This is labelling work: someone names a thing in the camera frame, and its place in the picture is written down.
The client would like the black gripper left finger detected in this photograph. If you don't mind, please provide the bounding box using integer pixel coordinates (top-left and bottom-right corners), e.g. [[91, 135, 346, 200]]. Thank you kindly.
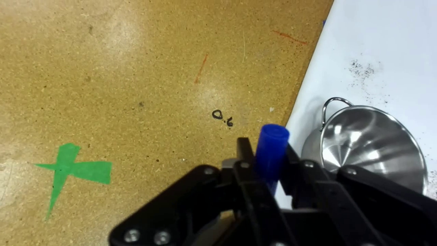
[[108, 135, 298, 246]]

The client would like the small steel bowl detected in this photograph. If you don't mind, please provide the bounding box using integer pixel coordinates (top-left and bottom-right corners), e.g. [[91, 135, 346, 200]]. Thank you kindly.
[[300, 95, 429, 196]]

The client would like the white cloth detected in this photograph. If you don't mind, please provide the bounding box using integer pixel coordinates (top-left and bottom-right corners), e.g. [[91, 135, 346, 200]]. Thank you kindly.
[[272, 0, 437, 210]]

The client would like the blue capped marker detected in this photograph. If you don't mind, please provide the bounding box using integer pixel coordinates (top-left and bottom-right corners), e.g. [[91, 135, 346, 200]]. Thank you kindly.
[[253, 121, 291, 195]]

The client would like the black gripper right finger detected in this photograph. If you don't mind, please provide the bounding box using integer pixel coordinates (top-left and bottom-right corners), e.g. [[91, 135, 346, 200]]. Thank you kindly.
[[281, 143, 437, 246]]

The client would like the green tape mark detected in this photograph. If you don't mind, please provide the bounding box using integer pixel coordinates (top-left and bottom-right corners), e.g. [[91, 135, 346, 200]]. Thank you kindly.
[[36, 142, 114, 221]]

